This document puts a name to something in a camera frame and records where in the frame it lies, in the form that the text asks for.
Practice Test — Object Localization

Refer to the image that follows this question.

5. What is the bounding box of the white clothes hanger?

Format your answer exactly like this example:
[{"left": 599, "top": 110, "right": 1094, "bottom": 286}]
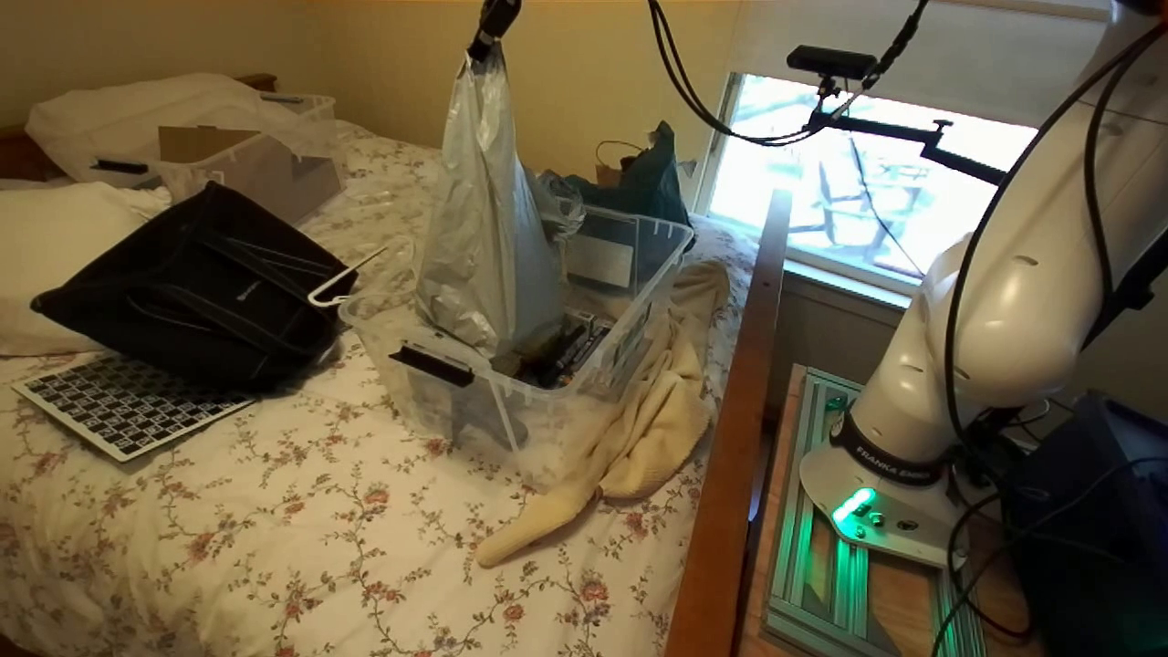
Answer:
[{"left": 302, "top": 248, "right": 385, "bottom": 310}]

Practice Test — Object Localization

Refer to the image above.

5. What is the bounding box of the black white patterned board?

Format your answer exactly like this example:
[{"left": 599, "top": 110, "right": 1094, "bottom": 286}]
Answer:
[{"left": 10, "top": 352, "right": 258, "bottom": 466}]

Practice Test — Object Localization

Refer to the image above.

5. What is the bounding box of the white card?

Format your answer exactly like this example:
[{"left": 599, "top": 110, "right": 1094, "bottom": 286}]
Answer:
[{"left": 565, "top": 230, "right": 636, "bottom": 293}]

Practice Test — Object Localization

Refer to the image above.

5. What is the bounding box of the teal fabric bag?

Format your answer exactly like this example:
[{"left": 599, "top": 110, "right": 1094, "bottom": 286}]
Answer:
[{"left": 543, "top": 121, "right": 695, "bottom": 230}]

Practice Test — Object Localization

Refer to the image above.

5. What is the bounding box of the floral bed sheet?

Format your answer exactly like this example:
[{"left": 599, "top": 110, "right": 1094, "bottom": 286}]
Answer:
[{"left": 0, "top": 113, "right": 758, "bottom": 657}]

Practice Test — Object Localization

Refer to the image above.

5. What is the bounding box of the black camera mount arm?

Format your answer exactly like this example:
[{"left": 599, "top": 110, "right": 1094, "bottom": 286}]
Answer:
[{"left": 801, "top": 73, "right": 1014, "bottom": 191}]

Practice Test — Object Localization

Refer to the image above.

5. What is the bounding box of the clear plastic storage box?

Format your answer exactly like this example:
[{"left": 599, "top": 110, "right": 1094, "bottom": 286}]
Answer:
[{"left": 343, "top": 192, "right": 700, "bottom": 470}]

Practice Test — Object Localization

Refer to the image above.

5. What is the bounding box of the white pillow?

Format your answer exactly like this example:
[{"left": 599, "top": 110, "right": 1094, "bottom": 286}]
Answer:
[{"left": 0, "top": 180, "right": 174, "bottom": 361}]

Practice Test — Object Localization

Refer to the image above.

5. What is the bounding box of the black external camera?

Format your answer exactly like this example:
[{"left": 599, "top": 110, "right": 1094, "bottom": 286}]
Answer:
[{"left": 785, "top": 44, "right": 881, "bottom": 85}]

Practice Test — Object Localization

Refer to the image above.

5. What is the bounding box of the wooden headboard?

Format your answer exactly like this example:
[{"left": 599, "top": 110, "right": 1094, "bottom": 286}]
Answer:
[{"left": 0, "top": 123, "right": 57, "bottom": 186}]

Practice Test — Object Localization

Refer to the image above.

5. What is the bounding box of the beige cloth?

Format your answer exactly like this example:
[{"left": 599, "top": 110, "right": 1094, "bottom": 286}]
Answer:
[{"left": 471, "top": 261, "right": 739, "bottom": 572}]

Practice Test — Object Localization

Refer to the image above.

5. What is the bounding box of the dark blue case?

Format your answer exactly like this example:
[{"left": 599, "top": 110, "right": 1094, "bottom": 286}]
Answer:
[{"left": 997, "top": 386, "right": 1168, "bottom": 657}]

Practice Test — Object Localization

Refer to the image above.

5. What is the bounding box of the black floor cable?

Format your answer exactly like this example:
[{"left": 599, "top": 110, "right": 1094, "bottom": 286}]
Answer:
[{"left": 942, "top": 487, "right": 1039, "bottom": 647}]

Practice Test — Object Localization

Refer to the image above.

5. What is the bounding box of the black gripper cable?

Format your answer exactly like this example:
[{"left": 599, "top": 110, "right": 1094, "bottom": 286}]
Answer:
[{"left": 644, "top": 0, "right": 935, "bottom": 151}]

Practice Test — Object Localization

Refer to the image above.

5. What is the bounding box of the black folded garment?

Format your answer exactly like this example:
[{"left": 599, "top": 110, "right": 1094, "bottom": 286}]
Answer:
[{"left": 28, "top": 180, "right": 360, "bottom": 393}]

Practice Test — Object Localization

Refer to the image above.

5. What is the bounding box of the white window blind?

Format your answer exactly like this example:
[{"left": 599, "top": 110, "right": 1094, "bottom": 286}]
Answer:
[{"left": 742, "top": 0, "right": 1118, "bottom": 132}]

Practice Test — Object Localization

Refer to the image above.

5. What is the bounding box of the black storage box latch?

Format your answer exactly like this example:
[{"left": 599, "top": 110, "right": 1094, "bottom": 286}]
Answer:
[{"left": 392, "top": 343, "right": 478, "bottom": 391}]

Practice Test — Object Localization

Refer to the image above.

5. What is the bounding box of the black striped item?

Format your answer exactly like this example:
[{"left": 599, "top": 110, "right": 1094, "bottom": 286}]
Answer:
[{"left": 515, "top": 310, "right": 616, "bottom": 391}]

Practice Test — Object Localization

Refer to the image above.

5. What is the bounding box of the clear plastic bin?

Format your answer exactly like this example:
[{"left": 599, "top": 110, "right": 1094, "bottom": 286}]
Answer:
[{"left": 22, "top": 69, "right": 343, "bottom": 230}]

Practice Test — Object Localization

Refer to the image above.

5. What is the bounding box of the bright window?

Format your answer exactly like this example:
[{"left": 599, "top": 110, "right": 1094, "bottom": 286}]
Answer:
[{"left": 706, "top": 69, "right": 1053, "bottom": 287}]

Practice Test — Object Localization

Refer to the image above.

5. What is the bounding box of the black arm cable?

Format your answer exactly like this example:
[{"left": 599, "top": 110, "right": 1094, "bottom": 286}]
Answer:
[{"left": 942, "top": 33, "right": 1168, "bottom": 444}]

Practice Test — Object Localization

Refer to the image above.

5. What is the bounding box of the wooden bed footboard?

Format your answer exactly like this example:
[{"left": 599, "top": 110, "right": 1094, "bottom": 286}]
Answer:
[{"left": 664, "top": 186, "right": 796, "bottom": 657}]

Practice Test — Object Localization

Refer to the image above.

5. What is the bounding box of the grey plastic bag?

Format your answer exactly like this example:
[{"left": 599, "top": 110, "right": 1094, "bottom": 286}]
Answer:
[{"left": 414, "top": 52, "right": 570, "bottom": 361}]

